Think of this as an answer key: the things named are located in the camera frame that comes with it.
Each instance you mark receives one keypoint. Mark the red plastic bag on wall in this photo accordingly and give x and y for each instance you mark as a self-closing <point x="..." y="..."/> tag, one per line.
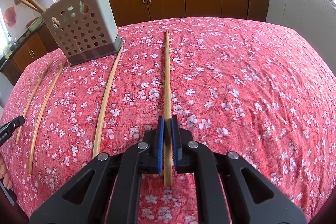
<point x="9" y="16"/>

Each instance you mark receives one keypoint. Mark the green basin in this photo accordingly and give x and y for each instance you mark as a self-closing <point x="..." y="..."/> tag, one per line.
<point x="34" y="24"/>

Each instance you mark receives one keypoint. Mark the beige perforated utensil holder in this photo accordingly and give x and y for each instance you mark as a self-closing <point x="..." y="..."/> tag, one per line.
<point x="83" y="29"/>

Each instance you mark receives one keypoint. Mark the pink floral tablecloth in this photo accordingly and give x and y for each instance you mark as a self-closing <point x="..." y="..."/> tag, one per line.
<point x="255" y="88"/>

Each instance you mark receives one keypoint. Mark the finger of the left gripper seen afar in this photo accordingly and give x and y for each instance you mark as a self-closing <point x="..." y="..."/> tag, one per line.
<point x="8" y="128"/>

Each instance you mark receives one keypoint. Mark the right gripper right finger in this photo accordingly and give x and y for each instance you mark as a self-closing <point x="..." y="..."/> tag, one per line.
<point x="228" y="188"/>

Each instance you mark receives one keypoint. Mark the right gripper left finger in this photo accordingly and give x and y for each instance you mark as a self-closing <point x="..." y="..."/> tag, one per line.
<point x="106" y="190"/>

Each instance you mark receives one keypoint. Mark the person's left hand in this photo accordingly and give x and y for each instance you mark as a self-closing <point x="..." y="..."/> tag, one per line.
<point x="4" y="173"/>

